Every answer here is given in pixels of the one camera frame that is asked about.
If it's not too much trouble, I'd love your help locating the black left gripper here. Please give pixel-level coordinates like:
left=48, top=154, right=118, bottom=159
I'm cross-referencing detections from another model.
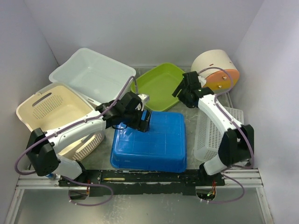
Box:
left=123, top=106, right=152, bottom=133

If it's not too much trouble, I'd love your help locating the green plastic tray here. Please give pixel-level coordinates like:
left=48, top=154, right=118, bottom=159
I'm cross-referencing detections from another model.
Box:
left=136, top=63, right=184, bottom=112

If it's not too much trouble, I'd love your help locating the blue plastic tub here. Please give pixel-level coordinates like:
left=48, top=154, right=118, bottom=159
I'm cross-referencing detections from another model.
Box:
left=110, top=112, right=187, bottom=173

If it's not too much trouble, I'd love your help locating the white perforated plastic basket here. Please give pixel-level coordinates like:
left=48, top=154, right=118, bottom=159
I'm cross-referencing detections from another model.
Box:
left=193, top=108, right=236, bottom=162

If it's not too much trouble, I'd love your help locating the cream perforated laundry basket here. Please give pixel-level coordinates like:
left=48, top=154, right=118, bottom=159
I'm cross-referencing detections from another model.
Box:
left=16, top=83, right=105, bottom=161

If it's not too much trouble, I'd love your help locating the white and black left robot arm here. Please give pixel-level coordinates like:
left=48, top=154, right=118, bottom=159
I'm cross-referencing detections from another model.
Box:
left=26, top=91, right=151, bottom=186

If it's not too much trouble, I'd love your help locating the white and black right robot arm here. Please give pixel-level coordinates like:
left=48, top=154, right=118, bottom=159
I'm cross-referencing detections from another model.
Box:
left=172, top=71, right=255, bottom=186

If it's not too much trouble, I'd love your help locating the cream cylinder with orange lid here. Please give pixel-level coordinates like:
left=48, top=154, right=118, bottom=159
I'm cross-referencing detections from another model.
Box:
left=191, top=49, right=240, bottom=93

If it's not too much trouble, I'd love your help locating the large white plastic tub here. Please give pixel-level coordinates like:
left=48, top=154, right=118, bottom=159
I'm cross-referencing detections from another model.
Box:
left=49, top=48, right=136, bottom=105

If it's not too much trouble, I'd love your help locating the yellow pencil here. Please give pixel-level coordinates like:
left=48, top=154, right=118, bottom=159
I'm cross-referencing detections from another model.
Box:
left=103, top=177, right=126, bottom=182

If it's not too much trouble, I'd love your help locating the blue capacitor cylinder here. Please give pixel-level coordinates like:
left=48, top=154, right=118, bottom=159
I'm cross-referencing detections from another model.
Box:
left=46, top=173, right=57, bottom=180

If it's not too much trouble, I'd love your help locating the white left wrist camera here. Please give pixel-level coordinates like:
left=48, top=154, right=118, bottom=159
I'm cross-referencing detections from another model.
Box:
left=137, top=94, right=150, bottom=105

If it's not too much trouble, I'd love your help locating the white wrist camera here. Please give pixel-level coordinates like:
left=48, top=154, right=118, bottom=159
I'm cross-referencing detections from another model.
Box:
left=198, top=75, right=206, bottom=88
left=137, top=94, right=150, bottom=105

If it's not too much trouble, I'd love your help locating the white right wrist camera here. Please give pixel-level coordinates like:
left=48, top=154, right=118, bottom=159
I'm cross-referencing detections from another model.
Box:
left=198, top=75, right=206, bottom=88

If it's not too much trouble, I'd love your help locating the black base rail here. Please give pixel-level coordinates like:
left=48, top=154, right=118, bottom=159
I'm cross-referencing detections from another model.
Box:
left=58, top=169, right=226, bottom=198

